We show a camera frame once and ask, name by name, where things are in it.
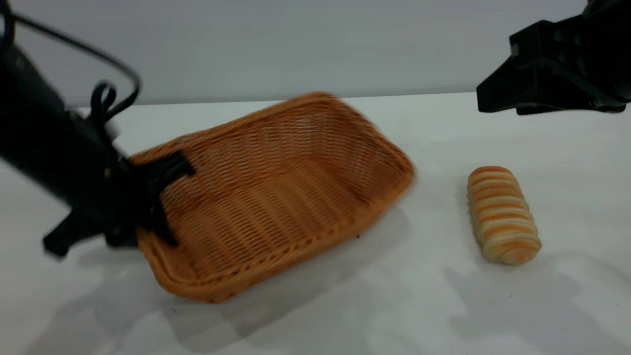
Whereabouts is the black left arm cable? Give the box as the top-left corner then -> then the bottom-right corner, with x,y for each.
0,9 -> 142,130

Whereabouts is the orange woven wicker basket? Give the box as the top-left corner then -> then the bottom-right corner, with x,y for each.
127,91 -> 416,303

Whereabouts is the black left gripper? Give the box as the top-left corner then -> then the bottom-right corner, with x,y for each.
69,148 -> 196,248

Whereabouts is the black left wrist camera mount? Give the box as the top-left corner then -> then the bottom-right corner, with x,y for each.
42,211 -> 105,259

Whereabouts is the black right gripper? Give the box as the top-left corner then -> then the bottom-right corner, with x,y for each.
476,0 -> 631,116

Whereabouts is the striped long bread roll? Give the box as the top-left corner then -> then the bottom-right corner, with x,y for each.
467,166 -> 542,267

